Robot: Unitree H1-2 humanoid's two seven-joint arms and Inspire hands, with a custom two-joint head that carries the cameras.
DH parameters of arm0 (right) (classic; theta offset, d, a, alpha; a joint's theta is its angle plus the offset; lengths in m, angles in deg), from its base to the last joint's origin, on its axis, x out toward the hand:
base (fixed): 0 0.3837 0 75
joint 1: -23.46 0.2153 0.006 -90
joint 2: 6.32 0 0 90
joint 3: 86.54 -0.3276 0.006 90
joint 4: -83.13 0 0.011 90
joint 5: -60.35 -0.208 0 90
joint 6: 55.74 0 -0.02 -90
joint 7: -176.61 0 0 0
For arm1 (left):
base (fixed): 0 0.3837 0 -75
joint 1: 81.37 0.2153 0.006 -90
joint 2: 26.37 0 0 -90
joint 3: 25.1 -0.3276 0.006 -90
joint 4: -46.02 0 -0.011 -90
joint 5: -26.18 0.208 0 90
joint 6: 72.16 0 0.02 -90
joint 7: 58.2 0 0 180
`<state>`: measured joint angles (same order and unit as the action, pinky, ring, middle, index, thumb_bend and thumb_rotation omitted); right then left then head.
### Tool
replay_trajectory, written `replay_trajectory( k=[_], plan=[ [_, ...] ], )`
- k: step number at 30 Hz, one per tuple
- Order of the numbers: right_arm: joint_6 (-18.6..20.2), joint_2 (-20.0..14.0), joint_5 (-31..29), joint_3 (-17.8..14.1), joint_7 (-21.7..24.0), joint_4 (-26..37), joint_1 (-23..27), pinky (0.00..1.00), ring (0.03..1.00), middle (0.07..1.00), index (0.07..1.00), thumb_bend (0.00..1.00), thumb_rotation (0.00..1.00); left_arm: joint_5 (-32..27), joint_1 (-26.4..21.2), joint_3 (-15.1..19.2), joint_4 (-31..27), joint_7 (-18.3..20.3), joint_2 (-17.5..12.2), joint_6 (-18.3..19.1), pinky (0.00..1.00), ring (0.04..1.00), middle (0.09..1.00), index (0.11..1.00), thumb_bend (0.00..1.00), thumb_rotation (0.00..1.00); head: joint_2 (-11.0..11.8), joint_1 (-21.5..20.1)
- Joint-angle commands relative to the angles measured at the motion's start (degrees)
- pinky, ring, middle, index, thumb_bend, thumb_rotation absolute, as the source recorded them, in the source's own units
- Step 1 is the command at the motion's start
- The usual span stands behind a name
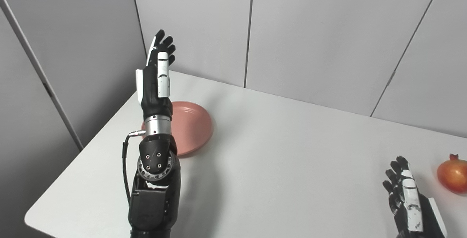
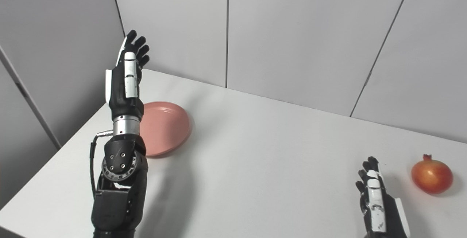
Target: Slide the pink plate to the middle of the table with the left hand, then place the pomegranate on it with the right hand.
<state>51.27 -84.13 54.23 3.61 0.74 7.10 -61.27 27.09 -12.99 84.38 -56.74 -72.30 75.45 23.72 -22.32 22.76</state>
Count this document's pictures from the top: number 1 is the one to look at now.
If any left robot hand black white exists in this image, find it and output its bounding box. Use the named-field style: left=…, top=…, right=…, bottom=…
left=136, top=30, right=176, bottom=121

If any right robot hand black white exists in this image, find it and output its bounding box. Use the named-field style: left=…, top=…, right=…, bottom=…
left=382, top=156, right=448, bottom=238

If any red yellow pomegranate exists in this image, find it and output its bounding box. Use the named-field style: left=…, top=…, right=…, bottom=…
left=437, top=154, right=467, bottom=195

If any pink round plate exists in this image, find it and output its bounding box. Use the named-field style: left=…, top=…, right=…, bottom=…
left=141, top=101, right=214, bottom=157

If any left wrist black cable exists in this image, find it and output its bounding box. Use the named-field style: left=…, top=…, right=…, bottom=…
left=122, top=130, right=146, bottom=204

